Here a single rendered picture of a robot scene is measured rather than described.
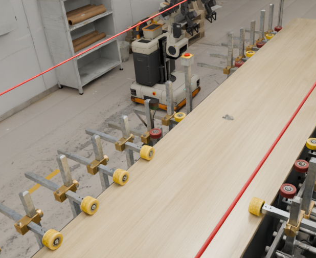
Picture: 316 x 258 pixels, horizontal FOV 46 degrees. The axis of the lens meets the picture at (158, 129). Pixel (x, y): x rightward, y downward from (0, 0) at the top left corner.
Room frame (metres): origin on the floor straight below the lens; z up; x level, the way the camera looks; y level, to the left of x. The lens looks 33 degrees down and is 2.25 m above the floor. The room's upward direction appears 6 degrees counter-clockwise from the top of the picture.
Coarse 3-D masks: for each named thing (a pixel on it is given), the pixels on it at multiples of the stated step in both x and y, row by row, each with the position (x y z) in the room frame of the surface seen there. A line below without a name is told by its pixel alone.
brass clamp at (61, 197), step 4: (72, 184) 1.52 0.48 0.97; (76, 184) 1.53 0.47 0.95; (60, 188) 1.49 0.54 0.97; (64, 188) 1.49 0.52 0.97; (68, 188) 1.49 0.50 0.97; (72, 188) 1.51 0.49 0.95; (76, 188) 1.53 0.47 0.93; (60, 192) 1.46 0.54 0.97; (64, 192) 1.46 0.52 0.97; (56, 196) 1.45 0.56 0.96; (60, 196) 1.44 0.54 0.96; (64, 196) 1.46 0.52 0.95; (60, 200) 1.44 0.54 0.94
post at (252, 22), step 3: (252, 21) 3.49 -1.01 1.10; (255, 21) 3.51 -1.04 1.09; (252, 24) 3.49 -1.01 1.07; (252, 27) 3.49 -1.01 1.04; (252, 30) 3.49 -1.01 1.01; (252, 33) 3.49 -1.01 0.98; (252, 36) 3.49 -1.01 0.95; (252, 39) 3.49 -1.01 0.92; (252, 42) 3.49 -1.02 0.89; (249, 57) 3.50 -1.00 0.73
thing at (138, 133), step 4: (108, 124) 2.28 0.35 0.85; (112, 124) 2.26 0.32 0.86; (116, 124) 2.25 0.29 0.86; (120, 124) 2.25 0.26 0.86; (116, 128) 2.24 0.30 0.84; (120, 128) 2.22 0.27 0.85; (132, 128) 2.18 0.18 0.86; (132, 132) 2.15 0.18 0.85; (136, 132) 2.13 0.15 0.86; (140, 132) 2.12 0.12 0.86; (144, 132) 2.12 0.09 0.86; (140, 136) 2.11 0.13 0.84; (152, 140) 2.04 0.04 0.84; (156, 140) 2.02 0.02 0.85
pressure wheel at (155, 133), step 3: (153, 129) 2.07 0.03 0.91; (156, 129) 2.07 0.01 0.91; (159, 129) 2.07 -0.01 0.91; (150, 132) 2.04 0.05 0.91; (153, 132) 2.04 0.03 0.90; (156, 132) 2.04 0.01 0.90; (159, 132) 2.03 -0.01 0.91; (150, 135) 2.02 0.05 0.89; (153, 135) 2.01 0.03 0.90; (156, 135) 2.01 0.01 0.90; (159, 135) 2.01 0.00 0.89; (153, 138) 2.01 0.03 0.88; (156, 138) 2.01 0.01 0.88
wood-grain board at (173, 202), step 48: (288, 48) 3.23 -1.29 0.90; (240, 96) 2.41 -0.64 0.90; (288, 96) 2.34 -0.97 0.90; (192, 144) 1.87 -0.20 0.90; (240, 144) 1.82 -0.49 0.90; (288, 144) 1.77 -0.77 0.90; (144, 192) 1.47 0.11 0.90; (192, 192) 1.44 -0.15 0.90; (96, 240) 1.18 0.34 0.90; (144, 240) 1.16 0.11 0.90; (192, 240) 1.13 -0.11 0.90; (240, 240) 1.10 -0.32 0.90
